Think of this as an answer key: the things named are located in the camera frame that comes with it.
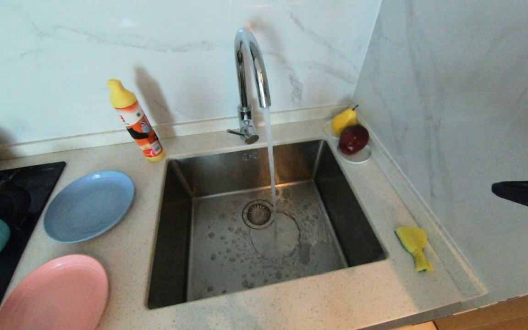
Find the round metal drain strainer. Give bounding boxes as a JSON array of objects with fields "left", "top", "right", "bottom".
[{"left": 242, "top": 199, "right": 276, "bottom": 229}]

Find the small white dish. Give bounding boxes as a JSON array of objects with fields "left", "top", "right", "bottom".
[{"left": 323, "top": 117, "right": 373, "bottom": 165}]

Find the pink plate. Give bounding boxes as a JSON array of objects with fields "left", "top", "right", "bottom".
[{"left": 0, "top": 254, "right": 109, "bottom": 330}]

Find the stainless steel sink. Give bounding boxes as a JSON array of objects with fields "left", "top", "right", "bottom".
[{"left": 147, "top": 139, "right": 389, "bottom": 310}]

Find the yellow pear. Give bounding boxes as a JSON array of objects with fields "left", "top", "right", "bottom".
[{"left": 331, "top": 104, "right": 360, "bottom": 136}]

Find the dark red apple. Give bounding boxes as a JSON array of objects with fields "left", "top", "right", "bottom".
[{"left": 338, "top": 124, "right": 370, "bottom": 155}]

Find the brown wooden cabinet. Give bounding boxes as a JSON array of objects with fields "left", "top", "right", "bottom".
[{"left": 434, "top": 285, "right": 528, "bottom": 330}]

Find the black glass cooktop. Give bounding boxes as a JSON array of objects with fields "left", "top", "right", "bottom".
[{"left": 0, "top": 161, "right": 66, "bottom": 330}]

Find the yellow green fish-shaped sponge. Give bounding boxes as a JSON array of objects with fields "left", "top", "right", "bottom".
[{"left": 395, "top": 225, "right": 435, "bottom": 272}]

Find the chrome curved faucet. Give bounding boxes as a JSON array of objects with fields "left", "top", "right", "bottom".
[{"left": 226, "top": 27, "right": 272, "bottom": 145}]

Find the blue plate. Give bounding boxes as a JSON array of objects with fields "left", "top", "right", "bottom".
[{"left": 43, "top": 170, "right": 135, "bottom": 243}]

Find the orange yellow detergent bottle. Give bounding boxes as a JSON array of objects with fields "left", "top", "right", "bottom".
[{"left": 107, "top": 79, "right": 166, "bottom": 163}]

